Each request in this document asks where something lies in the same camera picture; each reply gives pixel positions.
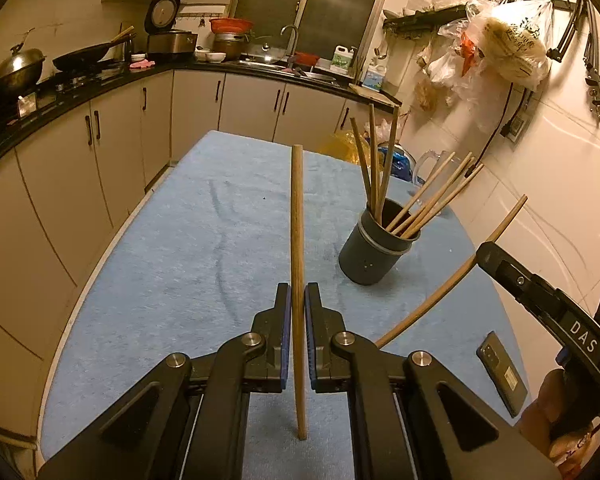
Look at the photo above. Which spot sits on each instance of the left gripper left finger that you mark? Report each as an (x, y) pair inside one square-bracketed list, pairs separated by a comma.
[(186, 418)]

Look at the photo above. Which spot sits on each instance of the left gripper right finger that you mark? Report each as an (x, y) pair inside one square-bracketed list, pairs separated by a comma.
[(411, 417)]

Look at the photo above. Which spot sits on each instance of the kitchen base cabinets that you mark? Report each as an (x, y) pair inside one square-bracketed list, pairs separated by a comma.
[(73, 171)]

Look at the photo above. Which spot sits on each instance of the person right hand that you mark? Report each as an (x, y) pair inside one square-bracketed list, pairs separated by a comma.
[(563, 428)]

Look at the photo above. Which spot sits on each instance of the black smartphone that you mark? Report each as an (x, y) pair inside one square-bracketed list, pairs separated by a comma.
[(503, 373)]

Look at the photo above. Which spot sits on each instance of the blue towel table cover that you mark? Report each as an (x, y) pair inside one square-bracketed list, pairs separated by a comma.
[(206, 253)]

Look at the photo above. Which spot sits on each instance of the dark utensil holder cup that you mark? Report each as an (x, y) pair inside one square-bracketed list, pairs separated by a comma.
[(371, 251)]

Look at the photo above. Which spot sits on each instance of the clear glass mug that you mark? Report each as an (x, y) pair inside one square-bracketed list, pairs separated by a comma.
[(425, 171)]

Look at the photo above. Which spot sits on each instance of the blue plastic bag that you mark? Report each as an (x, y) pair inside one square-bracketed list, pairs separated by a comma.
[(402, 164)]

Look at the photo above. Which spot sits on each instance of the yellow plastic bag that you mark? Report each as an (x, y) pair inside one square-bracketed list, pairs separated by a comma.
[(341, 145)]

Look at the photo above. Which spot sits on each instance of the white plastic bag hanging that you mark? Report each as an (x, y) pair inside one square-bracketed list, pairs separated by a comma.
[(473, 61)]

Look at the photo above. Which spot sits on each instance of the white detergent jug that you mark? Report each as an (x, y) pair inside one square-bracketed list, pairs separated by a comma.
[(342, 60)]

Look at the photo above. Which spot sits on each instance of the sink faucet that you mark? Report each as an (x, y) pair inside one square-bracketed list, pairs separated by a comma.
[(293, 41)]

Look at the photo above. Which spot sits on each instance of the black wok pan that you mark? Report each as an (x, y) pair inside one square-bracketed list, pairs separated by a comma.
[(86, 57)]

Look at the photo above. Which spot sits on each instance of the steel pot with lid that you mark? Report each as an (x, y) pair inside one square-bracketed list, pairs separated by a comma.
[(21, 71)]

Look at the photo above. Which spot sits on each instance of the red basin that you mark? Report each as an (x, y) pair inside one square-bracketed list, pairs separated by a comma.
[(230, 26)]

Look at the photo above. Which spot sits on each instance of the rice cooker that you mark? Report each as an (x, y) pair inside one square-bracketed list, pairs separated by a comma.
[(165, 43)]

